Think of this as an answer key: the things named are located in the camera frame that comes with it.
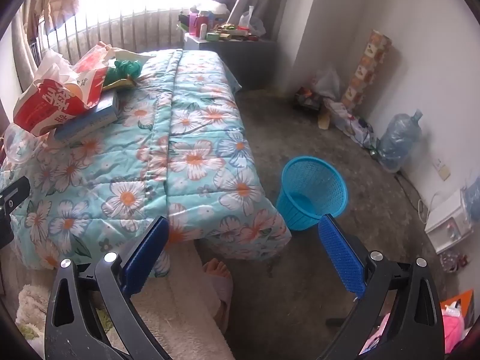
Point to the patterned foam mat roll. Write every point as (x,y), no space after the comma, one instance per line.
(369,67)

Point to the patterned plastic sheet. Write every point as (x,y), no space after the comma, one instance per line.
(345,118)

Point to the grey cabinet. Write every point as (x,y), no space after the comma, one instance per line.
(240,58)

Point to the pink bottle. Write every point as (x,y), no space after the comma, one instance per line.
(193,24)

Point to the white fluffy rug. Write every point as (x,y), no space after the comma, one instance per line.
(180,318)

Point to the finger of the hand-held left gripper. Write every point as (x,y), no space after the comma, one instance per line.
(13,195)

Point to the red and white paper bag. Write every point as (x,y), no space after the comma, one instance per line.
(56,101)

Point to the large blue water jug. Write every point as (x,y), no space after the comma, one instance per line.
(399,142)

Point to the pink cloth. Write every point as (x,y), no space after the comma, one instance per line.
(452,320)

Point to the white plastic bag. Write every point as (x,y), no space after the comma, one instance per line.
(250,22)

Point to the metal window railing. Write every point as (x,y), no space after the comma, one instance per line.
(123,26)

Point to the wall socket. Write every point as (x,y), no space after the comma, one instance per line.
(444,170)

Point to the blue plastic basket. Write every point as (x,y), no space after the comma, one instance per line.
(300,210)

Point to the translucent plastic bag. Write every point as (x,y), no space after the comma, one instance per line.
(328,82)

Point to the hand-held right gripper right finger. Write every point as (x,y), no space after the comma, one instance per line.
(339,255)

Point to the clear plastic bottle blue label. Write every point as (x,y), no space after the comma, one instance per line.
(20,144)

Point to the white plastic drawer box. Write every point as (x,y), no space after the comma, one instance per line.
(446,221)

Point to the yellow snack packet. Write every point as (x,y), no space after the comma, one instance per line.
(118,83)

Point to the green crumpled plastic bag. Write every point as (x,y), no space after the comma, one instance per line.
(125,68)

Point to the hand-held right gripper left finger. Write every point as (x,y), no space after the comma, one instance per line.
(148,247)

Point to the floral turquoise blanket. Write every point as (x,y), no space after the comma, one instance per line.
(195,138)

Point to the light blue cardboard box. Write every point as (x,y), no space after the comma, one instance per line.
(90,118)

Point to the person's foot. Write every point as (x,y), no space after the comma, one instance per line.
(215,268)

